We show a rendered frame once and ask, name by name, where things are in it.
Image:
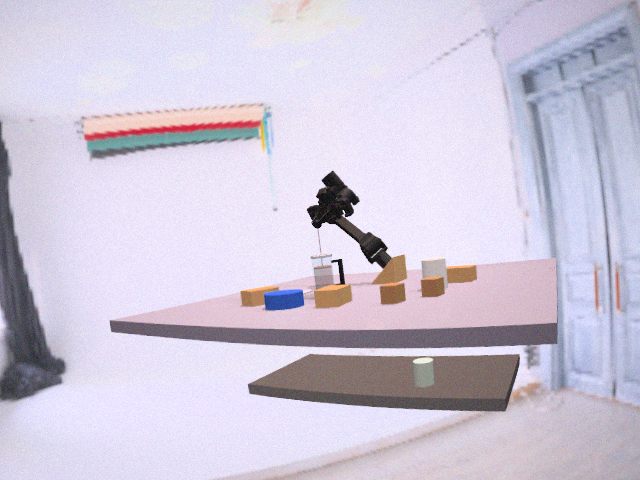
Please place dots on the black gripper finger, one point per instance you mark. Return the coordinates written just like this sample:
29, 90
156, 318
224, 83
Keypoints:
318, 214
331, 214

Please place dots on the dark brown flat shelf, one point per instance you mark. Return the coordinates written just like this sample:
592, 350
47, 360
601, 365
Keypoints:
463, 383

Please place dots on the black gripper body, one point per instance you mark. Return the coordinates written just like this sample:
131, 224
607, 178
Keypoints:
343, 204

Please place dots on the blue cylinder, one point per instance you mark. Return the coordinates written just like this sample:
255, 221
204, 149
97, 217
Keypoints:
280, 300

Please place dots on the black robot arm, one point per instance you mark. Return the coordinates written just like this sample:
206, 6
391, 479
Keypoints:
369, 243

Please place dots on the glass french press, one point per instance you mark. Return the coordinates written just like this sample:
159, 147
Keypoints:
322, 266

